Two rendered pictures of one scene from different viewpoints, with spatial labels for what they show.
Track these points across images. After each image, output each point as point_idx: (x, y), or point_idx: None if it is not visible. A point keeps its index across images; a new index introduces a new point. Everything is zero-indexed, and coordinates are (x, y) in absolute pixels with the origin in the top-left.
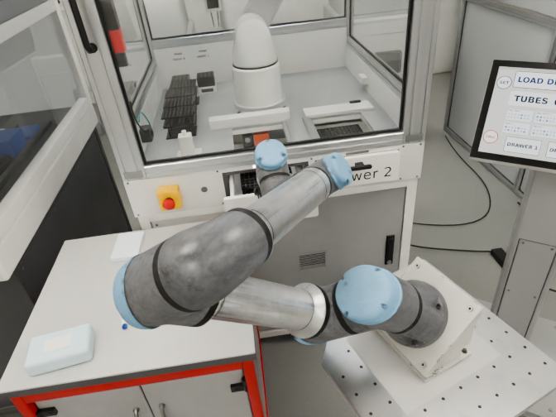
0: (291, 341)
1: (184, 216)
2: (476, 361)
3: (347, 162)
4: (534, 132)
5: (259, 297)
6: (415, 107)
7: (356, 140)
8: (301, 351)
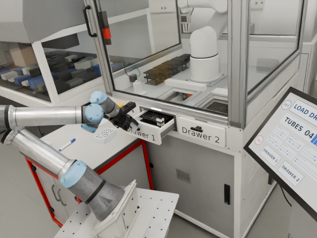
0: (175, 218)
1: None
2: None
3: (100, 110)
4: (281, 149)
5: (30, 147)
6: (234, 104)
7: (199, 112)
8: (174, 225)
